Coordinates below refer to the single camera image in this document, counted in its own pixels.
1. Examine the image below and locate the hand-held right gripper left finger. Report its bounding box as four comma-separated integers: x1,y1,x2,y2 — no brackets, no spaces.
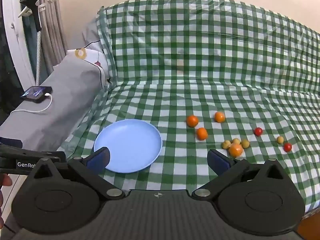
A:
26,147,125,201

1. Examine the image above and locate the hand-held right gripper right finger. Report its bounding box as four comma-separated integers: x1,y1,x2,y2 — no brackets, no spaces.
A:
191,149,292,201

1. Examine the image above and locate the light blue plate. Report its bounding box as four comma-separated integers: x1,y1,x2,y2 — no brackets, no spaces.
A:
94,119,162,173

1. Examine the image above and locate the person's left hand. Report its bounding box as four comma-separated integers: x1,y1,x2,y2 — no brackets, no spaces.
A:
0,174,13,228

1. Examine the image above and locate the grey armrest cover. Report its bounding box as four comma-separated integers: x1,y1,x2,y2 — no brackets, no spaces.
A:
0,54,110,155

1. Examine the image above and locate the black smartphone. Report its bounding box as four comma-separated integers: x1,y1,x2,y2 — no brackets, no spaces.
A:
20,86,53,103

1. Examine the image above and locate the white printed pillow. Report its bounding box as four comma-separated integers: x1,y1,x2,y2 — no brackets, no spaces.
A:
66,40,113,89

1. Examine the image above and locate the green checked cloth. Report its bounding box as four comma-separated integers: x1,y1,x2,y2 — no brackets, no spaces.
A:
60,0,320,220

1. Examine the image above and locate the grey pillow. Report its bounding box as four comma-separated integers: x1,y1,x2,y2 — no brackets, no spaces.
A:
81,15,103,47

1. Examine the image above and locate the grey curtain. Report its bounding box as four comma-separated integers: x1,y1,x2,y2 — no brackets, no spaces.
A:
37,0,68,65

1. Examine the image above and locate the white charging cable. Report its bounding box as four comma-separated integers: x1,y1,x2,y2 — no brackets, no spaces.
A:
11,93,53,113

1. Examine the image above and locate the braided steamer hose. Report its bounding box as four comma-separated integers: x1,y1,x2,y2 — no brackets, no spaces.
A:
35,30,42,87

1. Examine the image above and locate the white door frame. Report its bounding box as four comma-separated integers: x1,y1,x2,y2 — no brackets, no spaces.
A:
2,0,35,88

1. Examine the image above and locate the black steamer handle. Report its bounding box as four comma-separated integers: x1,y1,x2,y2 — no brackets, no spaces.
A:
20,0,42,32

